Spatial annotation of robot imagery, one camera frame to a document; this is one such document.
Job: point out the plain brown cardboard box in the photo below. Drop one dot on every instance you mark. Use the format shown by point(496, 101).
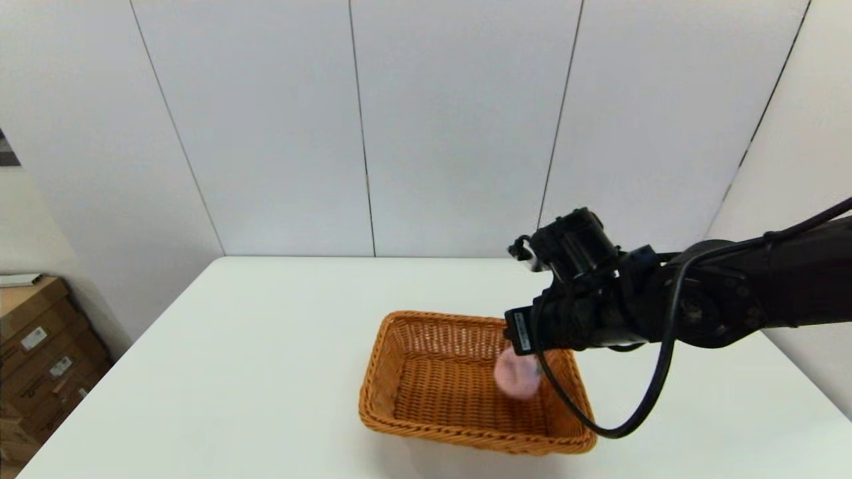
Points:
point(26, 303)

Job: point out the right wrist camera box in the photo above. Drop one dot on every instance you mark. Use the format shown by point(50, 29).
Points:
point(522, 251)

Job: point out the pink peach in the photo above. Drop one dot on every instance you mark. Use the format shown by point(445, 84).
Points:
point(514, 376)

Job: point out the brown cardboard box white label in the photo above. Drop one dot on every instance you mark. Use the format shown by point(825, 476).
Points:
point(20, 360)
point(46, 389)

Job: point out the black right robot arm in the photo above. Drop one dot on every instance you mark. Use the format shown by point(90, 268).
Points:
point(799, 279)

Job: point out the orange wicker basket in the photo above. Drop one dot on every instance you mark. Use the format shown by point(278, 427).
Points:
point(439, 392)

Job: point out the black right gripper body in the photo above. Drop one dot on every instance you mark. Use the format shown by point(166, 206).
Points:
point(586, 319)

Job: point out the crumpled brown cardboard box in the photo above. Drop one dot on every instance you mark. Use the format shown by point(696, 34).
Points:
point(13, 439)

